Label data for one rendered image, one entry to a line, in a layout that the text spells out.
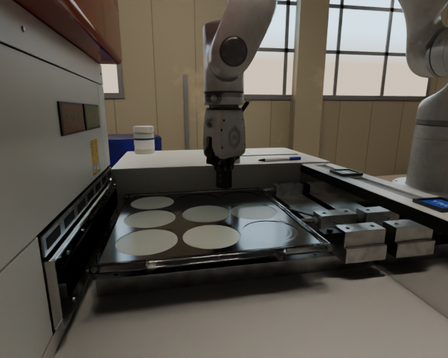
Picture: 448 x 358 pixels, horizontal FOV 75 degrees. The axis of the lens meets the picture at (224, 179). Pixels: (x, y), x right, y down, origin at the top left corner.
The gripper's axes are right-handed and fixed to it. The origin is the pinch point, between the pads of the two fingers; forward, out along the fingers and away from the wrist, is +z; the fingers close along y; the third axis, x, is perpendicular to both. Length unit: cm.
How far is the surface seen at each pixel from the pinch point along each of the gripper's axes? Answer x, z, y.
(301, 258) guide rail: -20.2, 11.3, -3.6
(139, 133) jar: 45.5, -7.3, 12.5
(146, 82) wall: 202, -43, 143
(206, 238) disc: -8.0, 6.4, -15.6
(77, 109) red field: 11.4, -15.1, -25.4
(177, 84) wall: 182, -41, 165
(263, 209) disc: -8.2, 6.4, 3.6
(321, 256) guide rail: -22.8, 11.4, -0.6
